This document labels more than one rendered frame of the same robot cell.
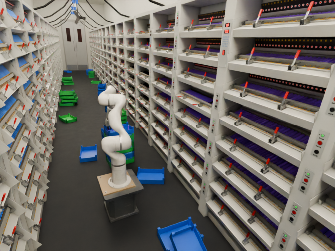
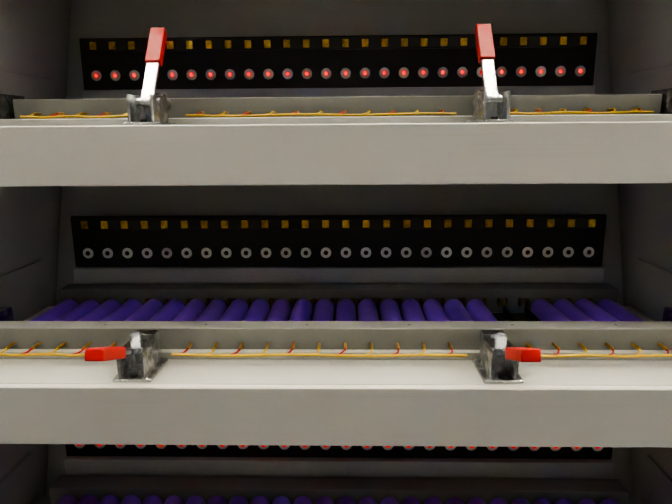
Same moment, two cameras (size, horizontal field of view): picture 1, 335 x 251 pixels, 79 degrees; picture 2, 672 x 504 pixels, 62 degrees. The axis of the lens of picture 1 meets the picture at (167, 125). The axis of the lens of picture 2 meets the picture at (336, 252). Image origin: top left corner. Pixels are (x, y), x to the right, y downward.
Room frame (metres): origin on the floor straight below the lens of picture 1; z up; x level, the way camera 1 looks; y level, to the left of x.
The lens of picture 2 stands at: (1.54, 0.16, 0.99)
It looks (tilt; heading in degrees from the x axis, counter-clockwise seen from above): 6 degrees up; 297
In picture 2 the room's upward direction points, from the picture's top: straight up
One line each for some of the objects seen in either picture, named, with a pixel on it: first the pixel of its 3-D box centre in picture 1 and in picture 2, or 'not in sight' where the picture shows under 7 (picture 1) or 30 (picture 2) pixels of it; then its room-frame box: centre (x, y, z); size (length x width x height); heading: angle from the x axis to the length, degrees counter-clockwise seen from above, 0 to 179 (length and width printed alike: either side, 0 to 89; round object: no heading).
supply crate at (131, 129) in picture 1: (118, 129); not in sight; (2.19, 0.57, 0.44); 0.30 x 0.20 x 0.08; 122
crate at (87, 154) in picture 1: (88, 153); not in sight; (2.28, 1.00, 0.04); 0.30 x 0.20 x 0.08; 19
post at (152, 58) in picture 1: (156, 85); not in sight; (2.71, 0.17, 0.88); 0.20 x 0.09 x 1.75; 116
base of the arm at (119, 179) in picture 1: (118, 172); not in sight; (1.42, 0.39, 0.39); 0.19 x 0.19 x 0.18
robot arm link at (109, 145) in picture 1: (113, 150); not in sight; (1.41, 0.42, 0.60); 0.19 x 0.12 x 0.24; 110
